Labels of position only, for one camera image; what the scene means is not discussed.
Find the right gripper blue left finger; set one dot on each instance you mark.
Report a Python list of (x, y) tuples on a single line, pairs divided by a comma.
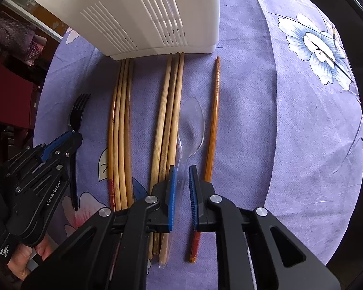
[(171, 195)]

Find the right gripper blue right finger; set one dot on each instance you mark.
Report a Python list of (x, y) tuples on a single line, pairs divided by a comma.
[(193, 186)]

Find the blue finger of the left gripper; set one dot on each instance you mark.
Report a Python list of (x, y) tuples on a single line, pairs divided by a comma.
[(71, 147), (51, 147)]

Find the black plastic fork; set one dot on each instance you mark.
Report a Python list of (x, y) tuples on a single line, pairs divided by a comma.
[(75, 120)]

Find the clear plastic spoon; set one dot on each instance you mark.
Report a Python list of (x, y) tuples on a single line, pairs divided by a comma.
[(190, 139)]

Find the dark brown chopstick red end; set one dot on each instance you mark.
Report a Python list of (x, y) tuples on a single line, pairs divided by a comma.
[(211, 150)]

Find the person left hand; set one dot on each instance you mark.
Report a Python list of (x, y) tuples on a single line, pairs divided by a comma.
[(21, 257)]

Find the red wooden chair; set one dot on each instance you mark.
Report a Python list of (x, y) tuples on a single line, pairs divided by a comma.
[(17, 100)]

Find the purple floral tablecloth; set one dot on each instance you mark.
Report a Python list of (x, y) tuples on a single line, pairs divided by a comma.
[(290, 129)]

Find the checkered purple apron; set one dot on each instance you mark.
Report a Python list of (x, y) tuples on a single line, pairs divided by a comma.
[(21, 40)]

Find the white plastic utensil holder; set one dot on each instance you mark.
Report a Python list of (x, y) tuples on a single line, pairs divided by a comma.
[(136, 28)]

